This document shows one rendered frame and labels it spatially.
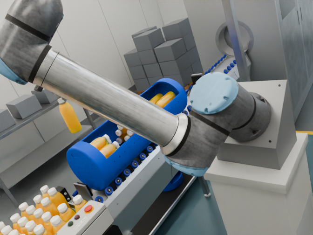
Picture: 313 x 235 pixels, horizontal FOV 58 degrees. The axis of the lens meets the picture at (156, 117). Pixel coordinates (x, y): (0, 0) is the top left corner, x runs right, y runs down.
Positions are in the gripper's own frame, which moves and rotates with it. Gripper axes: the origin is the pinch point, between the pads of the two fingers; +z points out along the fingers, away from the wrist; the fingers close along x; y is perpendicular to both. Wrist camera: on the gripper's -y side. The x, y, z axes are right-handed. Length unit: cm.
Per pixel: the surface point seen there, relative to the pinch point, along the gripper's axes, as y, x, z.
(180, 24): 344, 163, 72
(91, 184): -16.3, -15.1, 43.3
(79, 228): -43, -49, 28
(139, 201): -3, -28, 67
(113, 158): -4.8, -28.2, 31.6
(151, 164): 17, -27, 56
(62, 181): 37, 195, 164
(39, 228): -51, -30, 28
